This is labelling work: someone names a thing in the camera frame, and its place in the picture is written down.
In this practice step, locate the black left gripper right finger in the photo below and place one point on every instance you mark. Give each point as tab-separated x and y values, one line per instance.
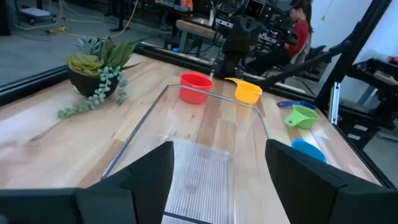
311	193

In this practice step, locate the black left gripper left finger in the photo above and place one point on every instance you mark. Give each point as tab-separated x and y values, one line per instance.
146	186

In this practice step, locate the light blue measuring cup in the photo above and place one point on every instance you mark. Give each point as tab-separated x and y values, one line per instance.
306	149

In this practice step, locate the green measuring cup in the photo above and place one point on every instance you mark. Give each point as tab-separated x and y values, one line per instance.
303	118

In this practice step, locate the clear plastic basket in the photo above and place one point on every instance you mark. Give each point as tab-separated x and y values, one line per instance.
202	124

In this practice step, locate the dark blue measuring cup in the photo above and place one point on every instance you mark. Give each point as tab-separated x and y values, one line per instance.
292	104

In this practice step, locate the red measuring cup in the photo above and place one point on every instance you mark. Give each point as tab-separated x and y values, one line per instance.
196	90

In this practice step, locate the yellow measuring cup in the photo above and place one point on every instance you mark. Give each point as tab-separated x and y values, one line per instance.
247	93

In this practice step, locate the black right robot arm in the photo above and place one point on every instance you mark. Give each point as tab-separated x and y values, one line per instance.
239	40

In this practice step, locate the succulent plant in black pot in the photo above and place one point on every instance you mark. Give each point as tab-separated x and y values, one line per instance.
90	63

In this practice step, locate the black side desk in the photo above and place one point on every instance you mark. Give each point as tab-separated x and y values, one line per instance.
377	71

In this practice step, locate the person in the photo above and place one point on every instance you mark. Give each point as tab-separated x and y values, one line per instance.
300	34

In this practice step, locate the wooden workbench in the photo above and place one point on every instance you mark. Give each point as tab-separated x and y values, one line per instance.
194	28

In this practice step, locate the wheeled floor dolly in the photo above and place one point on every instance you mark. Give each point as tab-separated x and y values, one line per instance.
35	13

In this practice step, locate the silver aluminium bracket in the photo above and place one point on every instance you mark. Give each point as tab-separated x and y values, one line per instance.
335	102

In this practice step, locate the black table frame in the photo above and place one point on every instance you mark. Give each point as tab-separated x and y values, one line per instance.
31	82

